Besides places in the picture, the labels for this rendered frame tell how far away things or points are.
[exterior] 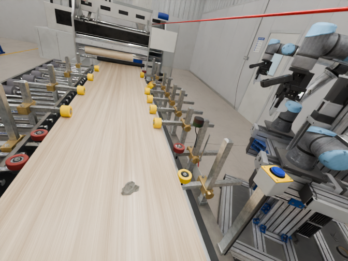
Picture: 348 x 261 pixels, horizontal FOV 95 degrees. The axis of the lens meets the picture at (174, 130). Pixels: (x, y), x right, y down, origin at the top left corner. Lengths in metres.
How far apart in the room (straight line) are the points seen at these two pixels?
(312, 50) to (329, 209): 0.80
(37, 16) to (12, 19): 1.06
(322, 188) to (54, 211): 1.33
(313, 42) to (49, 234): 1.12
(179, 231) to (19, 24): 10.84
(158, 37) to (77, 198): 2.96
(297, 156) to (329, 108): 0.37
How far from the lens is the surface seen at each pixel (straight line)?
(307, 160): 1.16
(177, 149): 1.06
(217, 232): 1.02
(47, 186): 0.88
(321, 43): 0.82
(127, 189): 0.79
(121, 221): 0.72
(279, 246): 1.88
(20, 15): 10.94
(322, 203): 1.19
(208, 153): 1.21
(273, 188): 0.61
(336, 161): 1.02
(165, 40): 3.36
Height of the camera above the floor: 1.53
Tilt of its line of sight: 30 degrees down
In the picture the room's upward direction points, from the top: 13 degrees clockwise
